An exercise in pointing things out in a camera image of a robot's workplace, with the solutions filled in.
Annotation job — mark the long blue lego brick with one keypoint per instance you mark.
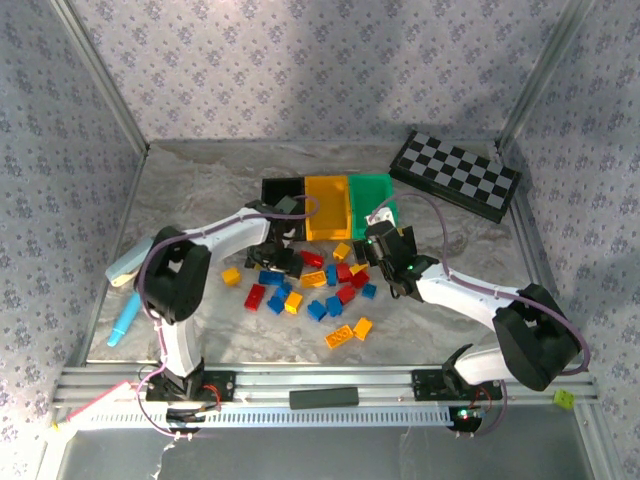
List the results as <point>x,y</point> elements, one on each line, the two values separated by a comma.
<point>270,278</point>

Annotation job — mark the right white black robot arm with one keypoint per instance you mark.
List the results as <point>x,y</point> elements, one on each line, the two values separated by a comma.
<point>460,292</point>

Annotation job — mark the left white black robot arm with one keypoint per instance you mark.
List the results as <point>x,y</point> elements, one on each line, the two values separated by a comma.
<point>182,350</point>

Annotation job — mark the black plastic bin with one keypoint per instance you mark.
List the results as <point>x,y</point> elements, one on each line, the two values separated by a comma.
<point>282,187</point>

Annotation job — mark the yellow plastic bin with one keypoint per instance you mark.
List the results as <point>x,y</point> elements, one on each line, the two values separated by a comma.
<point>327,210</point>

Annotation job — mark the green plastic bin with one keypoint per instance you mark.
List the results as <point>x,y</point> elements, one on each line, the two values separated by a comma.
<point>370,192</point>

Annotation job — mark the folded black grey chessboard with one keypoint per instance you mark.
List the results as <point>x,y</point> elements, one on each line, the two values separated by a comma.
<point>455,175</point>

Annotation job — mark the pale blue board eraser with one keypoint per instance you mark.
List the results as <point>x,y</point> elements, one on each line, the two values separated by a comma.
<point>127,260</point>

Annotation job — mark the black rectangular block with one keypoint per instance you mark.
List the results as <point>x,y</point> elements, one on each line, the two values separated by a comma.
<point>324,398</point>

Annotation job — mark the cyan marker pen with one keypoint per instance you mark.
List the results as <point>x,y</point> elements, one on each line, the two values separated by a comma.
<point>125,320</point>

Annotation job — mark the controller board with lit leds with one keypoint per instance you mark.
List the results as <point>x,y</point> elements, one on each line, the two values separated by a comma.
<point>465,417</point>

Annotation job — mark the black controller board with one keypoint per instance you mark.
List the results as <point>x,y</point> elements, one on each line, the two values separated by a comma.
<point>185,416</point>

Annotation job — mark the pink flat bar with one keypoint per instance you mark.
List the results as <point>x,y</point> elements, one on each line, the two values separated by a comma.
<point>100,400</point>

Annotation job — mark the yellow-green small cube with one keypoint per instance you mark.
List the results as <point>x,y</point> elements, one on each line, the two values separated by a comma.
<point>564,399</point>

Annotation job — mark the white torn tape strip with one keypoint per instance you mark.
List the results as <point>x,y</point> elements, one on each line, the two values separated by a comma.
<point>164,460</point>

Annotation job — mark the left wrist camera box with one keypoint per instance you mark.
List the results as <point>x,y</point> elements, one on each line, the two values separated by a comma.
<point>287,206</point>

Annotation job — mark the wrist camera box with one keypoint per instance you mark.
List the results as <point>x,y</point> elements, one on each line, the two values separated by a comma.
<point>382,216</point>
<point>287,206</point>

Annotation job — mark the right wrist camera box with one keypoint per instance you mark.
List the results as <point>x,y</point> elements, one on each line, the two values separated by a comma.
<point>382,216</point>

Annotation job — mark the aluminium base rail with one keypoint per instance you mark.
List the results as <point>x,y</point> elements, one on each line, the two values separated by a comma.
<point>325,377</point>

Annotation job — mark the aluminium table edge rail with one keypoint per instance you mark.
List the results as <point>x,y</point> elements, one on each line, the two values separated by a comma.
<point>531,225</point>
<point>127,202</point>

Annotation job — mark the aluminium frame post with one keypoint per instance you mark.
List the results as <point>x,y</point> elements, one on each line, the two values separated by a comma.
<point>106,75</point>
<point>542,75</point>

